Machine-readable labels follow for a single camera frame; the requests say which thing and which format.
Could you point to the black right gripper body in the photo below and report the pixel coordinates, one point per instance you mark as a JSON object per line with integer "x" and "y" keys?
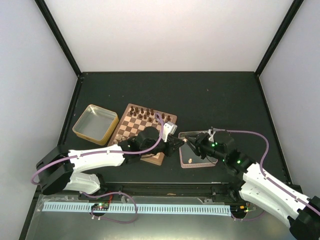
{"x": 208, "y": 148}

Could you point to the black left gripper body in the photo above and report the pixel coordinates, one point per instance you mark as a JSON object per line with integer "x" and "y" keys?
{"x": 166, "y": 151}

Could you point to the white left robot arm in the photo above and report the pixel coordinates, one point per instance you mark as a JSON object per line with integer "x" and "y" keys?
{"x": 66, "y": 170}

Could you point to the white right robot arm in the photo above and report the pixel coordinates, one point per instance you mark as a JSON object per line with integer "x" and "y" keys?
{"x": 300, "y": 213}

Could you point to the right controller board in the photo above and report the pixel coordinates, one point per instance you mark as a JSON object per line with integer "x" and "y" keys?
{"x": 243, "y": 208}

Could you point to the controller board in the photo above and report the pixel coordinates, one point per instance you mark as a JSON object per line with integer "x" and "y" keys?
{"x": 243, "y": 208}
{"x": 100, "y": 207}

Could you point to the left controller board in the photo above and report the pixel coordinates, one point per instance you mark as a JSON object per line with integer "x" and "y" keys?
{"x": 100, "y": 207}

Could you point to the pink plastic tray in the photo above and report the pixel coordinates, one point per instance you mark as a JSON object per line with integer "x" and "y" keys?
{"x": 187, "y": 157}

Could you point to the wooden chessboard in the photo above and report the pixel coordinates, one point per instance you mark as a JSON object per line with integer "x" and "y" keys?
{"x": 130, "y": 125}

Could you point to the yellow metal tin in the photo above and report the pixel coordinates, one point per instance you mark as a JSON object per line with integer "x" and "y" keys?
{"x": 96, "y": 124}

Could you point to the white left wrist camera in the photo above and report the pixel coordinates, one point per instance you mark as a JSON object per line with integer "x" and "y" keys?
{"x": 169, "y": 128}

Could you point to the black front rail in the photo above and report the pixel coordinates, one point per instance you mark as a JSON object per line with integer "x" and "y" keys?
{"x": 170, "y": 189}

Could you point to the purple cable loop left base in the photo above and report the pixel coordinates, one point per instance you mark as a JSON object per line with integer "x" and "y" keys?
{"x": 113, "y": 208}

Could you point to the white slotted cable duct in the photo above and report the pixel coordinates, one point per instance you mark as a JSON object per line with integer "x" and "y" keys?
{"x": 167, "y": 209}

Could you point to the black frame post left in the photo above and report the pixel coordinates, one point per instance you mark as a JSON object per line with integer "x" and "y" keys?
{"x": 46, "y": 13}

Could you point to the black frame post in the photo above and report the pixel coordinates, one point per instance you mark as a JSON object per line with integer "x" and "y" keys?
{"x": 46, "y": 13}
{"x": 283, "y": 27}

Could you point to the black frame post right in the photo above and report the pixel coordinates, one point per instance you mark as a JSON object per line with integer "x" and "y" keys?
{"x": 283, "y": 27}

